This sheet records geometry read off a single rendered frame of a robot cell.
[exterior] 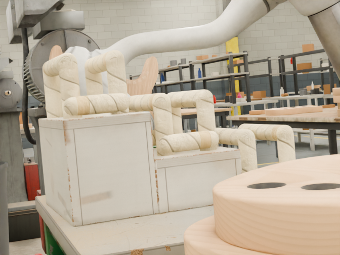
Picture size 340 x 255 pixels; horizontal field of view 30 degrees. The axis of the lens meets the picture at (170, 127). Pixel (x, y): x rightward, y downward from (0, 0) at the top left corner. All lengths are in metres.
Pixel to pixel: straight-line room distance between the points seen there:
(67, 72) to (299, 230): 0.63
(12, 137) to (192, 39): 4.13
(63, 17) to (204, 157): 1.22
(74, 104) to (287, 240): 0.60
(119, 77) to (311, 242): 0.63
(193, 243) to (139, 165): 0.47
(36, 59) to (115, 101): 1.10
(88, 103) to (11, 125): 4.59
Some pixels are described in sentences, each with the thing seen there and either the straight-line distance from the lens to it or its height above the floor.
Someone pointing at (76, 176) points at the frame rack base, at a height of 1.01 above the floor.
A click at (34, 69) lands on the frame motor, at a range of 2.14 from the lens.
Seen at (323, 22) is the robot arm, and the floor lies 1.27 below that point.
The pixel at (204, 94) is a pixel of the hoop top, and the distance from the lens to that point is 1.13.
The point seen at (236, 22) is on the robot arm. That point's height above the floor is 1.30.
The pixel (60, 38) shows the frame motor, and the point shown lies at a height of 1.34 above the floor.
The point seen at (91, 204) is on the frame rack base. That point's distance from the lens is 1.04.
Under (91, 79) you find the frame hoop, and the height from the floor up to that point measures 1.17.
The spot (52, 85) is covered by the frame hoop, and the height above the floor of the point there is 1.16.
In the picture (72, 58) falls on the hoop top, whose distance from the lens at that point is 1.07.
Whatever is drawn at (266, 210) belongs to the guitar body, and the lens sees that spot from 0.53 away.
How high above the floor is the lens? 1.13
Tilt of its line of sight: 3 degrees down
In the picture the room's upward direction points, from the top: 5 degrees counter-clockwise
